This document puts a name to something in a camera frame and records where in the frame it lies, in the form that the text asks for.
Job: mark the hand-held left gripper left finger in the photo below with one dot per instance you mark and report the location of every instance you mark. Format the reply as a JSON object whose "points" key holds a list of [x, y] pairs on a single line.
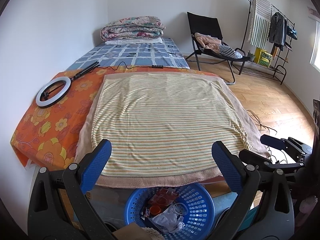
{"points": [[98, 162]]}

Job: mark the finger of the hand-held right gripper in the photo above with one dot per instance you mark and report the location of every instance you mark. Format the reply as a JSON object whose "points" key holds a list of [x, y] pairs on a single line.
{"points": [[272, 141], [255, 158]]}

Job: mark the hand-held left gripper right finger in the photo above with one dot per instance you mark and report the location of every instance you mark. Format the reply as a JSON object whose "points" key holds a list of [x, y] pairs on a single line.
{"points": [[225, 165]]}

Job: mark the blue plastic basket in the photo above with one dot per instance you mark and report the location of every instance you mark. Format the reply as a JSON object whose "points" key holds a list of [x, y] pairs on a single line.
{"points": [[197, 205]]}

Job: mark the red tissue packet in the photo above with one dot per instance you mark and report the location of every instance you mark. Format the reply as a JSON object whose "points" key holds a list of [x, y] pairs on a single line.
{"points": [[160, 197]]}

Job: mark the orange bottle cap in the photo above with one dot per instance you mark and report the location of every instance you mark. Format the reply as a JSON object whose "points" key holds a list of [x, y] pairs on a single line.
{"points": [[155, 210]]}

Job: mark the white plastic bag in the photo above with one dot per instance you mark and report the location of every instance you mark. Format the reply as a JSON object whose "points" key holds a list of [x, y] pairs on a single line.
{"points": [[167, 220]]}

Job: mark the person's right forearm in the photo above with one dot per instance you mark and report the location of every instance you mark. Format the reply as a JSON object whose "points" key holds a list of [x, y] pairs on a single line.
{"points": [[308, 203]]}

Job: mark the beige towel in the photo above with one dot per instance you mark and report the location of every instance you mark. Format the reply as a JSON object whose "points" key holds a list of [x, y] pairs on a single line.
{"points": [[150, 181]]}

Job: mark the orange floral bedsheet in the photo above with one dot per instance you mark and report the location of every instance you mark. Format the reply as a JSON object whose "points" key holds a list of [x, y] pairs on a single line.
{"points": [[50, 120]]}

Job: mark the black clothes rack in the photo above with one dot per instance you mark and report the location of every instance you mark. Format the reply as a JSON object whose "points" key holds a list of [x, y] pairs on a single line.
{"points": [[278, 71]]}

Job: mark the yellow striped cloth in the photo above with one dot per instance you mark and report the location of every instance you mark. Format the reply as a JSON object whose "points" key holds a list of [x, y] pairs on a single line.
{"points": [[162, 120]]}

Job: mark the yellow crate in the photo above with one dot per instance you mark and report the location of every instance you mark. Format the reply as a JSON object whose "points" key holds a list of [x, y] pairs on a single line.
{"points": [[263, 58]]}

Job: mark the orange hanging cloth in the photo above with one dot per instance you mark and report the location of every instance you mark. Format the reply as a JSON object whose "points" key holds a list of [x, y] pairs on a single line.
{"points": [[275, 51]]}

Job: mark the striped garment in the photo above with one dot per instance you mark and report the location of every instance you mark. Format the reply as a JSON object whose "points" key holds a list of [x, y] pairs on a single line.
{"points": [[231, 53]]}

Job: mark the window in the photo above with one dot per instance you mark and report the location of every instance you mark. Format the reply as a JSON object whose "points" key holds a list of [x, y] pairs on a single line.
{"points": [[316, 46]]}

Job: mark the blue hanging garment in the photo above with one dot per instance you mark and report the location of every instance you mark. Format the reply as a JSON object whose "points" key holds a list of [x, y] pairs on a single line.
{"points": [[292, 33]]}

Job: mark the dark hanging jacket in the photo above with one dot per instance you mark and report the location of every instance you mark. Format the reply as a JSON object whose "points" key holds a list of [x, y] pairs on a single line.
{"points": [[277, 30]]}

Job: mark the blue plaid bedsheet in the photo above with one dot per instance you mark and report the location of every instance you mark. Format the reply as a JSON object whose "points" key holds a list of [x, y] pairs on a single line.
{"points": [[140, 53]]}

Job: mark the beige clothing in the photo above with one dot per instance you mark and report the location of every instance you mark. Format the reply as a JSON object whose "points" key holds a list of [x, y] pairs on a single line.
{"points": [[208, 41]]}

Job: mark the green striped hanging towel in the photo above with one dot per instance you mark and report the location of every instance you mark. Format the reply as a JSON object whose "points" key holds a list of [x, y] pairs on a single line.
{"points": [[261, 20]]}

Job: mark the black folding chair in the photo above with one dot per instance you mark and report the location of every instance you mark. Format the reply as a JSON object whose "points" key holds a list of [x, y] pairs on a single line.
{"points": [[202, 22]]}

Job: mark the folded floral quilt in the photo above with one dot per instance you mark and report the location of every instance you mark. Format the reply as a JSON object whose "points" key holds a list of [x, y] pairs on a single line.
{"points": [[132, 28]]}

